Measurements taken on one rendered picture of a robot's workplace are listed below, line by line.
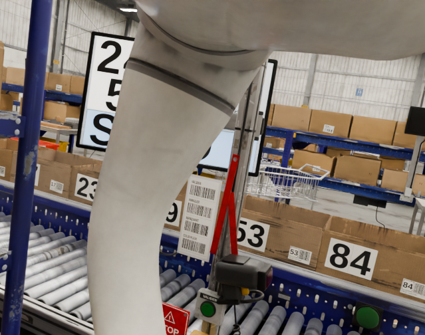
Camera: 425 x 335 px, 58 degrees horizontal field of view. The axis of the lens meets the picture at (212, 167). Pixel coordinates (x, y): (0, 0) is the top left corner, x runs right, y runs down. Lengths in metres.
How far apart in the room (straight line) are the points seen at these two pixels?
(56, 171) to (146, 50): 1.72
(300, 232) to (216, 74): 1.21
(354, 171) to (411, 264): 4.29
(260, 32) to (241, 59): 0.10
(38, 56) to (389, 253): 1.23
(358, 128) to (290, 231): 4.56
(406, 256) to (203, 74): 1.25
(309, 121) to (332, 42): 5.86
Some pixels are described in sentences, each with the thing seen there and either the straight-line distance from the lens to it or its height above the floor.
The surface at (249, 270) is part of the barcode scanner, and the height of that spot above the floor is 1.08.
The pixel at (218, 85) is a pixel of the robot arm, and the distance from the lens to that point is 0.30.
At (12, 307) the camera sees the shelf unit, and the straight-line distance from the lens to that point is 0.69.
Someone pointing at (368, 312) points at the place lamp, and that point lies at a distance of 1.45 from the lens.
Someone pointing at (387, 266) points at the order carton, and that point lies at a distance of 1.48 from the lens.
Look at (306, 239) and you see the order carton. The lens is 1.48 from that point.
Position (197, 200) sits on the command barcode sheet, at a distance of 0.91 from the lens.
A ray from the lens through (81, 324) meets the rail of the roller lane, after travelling 1.25.
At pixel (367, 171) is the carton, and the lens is 5.69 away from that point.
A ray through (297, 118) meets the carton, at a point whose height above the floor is 1.56.
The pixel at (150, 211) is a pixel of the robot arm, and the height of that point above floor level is 1.30.
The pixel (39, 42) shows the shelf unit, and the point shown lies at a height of 1.45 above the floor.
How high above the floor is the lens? 1.39
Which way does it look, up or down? 8 degrees down
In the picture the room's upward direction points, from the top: 9 degrees clockwise
